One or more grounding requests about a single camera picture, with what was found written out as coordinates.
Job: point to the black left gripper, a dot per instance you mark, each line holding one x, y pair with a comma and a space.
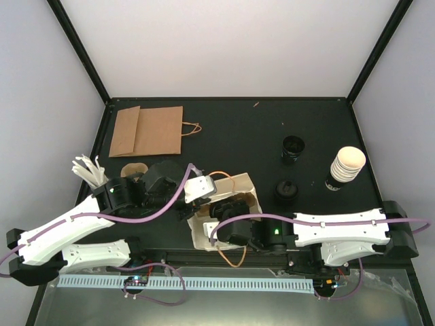
182, 214

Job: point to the cream paper bag with handles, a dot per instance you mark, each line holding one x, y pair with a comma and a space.
235, 195

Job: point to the black takeout paper cup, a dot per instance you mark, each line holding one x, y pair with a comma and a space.
228, 208

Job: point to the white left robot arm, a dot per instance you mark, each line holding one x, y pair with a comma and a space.
40, 255

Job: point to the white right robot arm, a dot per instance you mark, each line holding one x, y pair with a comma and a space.
334, 239

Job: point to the black coffee cup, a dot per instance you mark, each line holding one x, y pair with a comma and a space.
291, 149

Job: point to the white stirrers in holder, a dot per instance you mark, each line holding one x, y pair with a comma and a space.
88, 169

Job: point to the flat brown paper bag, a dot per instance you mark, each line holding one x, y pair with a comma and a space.
123, 139

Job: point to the stack of white paper cups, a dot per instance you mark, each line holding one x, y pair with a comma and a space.
347, 164

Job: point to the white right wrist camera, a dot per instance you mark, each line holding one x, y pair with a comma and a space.
208, 228

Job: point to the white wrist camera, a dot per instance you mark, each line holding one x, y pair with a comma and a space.
208, 228
199, 187

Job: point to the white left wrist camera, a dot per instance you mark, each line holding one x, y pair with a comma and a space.
199, 187

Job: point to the white slotted cable duct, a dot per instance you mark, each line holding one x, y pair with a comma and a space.
282, 285

